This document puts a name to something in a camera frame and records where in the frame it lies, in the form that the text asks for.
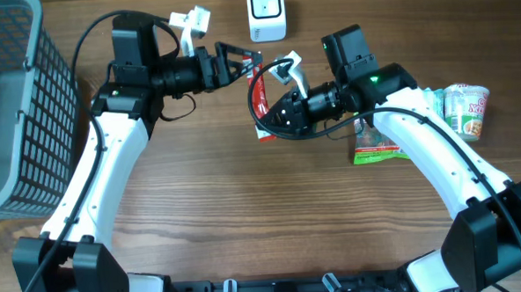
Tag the green snack packet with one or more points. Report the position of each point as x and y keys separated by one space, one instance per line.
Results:
x=372 y=146

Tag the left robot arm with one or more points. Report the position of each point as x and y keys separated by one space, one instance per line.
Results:
x=154 y=58

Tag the grey plastic shopping basket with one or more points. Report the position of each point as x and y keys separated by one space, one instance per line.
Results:
x=38 y=114

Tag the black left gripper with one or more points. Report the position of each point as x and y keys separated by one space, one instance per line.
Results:
x=226 y=73

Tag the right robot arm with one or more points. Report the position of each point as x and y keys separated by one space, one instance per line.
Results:
x=483 y=244

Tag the cup noodles container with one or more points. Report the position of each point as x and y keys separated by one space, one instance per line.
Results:
x=464 y=109

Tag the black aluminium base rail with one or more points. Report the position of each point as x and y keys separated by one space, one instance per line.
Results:
x=284 y=290

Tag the light blue snack packet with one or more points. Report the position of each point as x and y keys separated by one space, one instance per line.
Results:
x=435 y=99

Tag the white barcode scanner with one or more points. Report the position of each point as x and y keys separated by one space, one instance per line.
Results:
x=266 y=19

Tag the red snack packet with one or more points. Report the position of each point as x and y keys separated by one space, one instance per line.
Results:
x=260 y=104

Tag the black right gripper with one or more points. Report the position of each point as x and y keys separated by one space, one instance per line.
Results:
x=300 y=121

